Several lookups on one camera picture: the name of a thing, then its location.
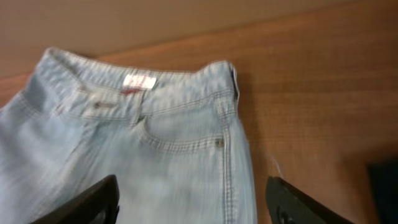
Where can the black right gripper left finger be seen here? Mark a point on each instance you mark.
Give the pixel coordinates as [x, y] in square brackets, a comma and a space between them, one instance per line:
[98, 204]

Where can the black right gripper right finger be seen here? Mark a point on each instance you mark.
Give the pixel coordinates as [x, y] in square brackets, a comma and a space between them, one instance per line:
[289, 205]

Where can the light blue denim shorts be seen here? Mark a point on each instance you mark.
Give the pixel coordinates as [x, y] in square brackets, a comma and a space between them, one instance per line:
[173, 140]

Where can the black folded garment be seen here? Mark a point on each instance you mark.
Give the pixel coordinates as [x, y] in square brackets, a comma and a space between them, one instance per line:
[383, 181]

